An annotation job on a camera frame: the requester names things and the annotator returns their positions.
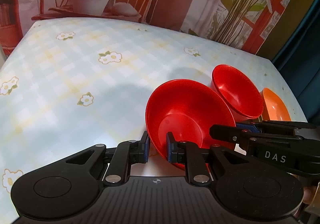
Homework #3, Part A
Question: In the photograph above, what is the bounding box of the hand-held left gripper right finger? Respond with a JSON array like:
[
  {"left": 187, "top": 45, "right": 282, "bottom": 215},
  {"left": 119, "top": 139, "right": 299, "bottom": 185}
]
[{"left": 166, "top": 131, "right": 241, "bottom": 187}]

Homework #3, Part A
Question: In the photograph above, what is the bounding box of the teal curtain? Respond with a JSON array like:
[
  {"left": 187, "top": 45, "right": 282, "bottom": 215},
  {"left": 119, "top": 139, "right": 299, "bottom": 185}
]
[{"left": 272, "top": 2, "right": 320, "bottom": 122}]

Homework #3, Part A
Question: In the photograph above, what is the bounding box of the floral checked tablecloth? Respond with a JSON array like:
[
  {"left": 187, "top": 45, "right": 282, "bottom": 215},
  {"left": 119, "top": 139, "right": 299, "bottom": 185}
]
[{"left": 0, "top": 18, "right": 308, "bottom": 224}]

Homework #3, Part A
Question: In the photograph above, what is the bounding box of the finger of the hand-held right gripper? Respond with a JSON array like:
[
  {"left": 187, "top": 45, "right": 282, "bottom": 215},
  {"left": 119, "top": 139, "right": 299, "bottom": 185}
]
[
  {"left": 209, "top": 124, "right": 302, "bottom": 145},
  {"left": 236, "top": 119, "right": 320, "bottom": 131}
]

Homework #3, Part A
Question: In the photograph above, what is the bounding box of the red bowl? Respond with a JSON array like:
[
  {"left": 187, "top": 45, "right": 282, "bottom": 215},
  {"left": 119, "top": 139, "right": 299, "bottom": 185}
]
[
  {"left": 226, "top": 104, "right": 263, "bottom": 120},
  {"left": 145, "top": 79, "right": 237, "bottom": 172},
  {"left": 211, "top": 65, "right": 264, "bottom": 116}
]

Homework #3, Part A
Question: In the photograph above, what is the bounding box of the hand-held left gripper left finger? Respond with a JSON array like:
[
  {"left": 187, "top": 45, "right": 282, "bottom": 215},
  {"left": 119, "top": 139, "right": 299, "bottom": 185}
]
[{"left": 64, "top": 131, "right": 151, "bottom": 187}]

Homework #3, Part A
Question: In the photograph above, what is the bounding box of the person's right hand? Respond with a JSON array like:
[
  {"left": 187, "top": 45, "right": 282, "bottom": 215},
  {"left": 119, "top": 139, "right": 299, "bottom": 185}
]
[{"left": 301, "top": 181, "right": 320, "bottom": 215}]

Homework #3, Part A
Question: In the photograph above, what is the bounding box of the orange bowl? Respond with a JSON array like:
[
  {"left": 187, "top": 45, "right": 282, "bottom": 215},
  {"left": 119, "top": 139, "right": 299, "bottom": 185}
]
[{"left": 259, "top": 87, "right": 292, "bottom": 122}]

